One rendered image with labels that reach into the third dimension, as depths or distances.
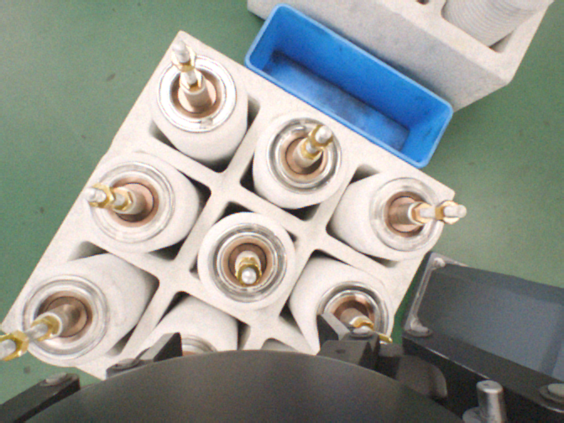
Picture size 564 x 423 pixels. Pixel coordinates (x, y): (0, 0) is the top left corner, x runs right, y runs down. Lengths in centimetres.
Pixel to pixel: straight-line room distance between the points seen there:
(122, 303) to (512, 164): 68
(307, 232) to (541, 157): 54
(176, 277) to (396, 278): 26
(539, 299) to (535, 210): 34
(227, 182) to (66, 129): 34
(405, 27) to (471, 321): 40
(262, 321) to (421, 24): 42
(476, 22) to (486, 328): 38
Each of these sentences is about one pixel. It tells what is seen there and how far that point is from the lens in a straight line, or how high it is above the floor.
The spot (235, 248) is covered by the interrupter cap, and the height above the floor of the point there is 25.
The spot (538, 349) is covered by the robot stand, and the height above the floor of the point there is 25.
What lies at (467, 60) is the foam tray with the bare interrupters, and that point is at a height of 17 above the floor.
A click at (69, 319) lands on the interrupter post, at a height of 27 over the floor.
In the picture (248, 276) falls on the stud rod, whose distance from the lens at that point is 24.
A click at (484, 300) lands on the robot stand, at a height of 16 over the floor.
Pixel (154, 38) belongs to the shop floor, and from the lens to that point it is 67.
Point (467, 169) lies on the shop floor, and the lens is 71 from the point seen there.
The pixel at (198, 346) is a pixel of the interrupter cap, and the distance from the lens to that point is 35.
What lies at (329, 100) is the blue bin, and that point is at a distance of 63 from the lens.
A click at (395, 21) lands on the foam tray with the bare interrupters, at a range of 53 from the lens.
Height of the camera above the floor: 58
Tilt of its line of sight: 83 degrees down
